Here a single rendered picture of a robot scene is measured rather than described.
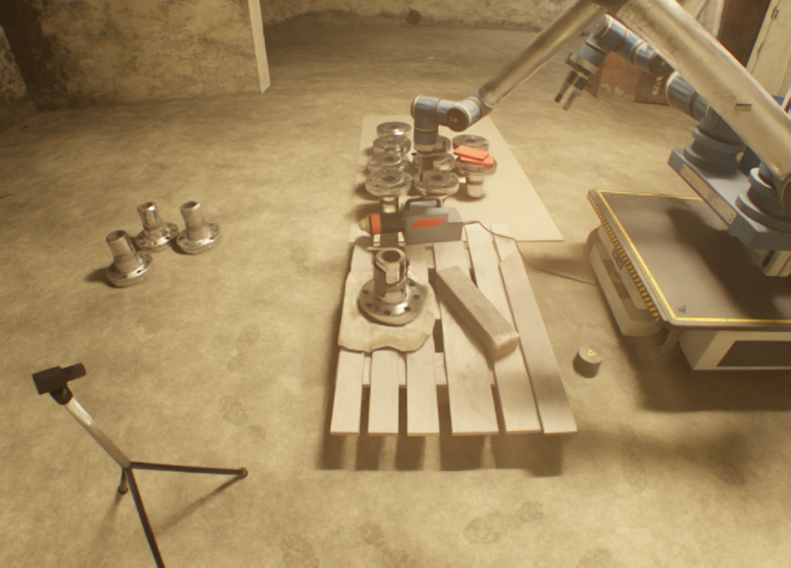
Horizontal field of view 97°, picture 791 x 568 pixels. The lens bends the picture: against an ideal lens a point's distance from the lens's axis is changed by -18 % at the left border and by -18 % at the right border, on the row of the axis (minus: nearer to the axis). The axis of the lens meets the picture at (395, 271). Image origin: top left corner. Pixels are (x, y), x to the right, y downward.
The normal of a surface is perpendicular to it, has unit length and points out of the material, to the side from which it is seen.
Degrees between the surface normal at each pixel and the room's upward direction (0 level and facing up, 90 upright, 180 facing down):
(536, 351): 0
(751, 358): 90
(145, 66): 90
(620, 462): 0
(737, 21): 90
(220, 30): 90
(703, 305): 0
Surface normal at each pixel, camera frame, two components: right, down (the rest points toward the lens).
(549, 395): 0.00, -0.77
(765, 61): -0.01, 0.63
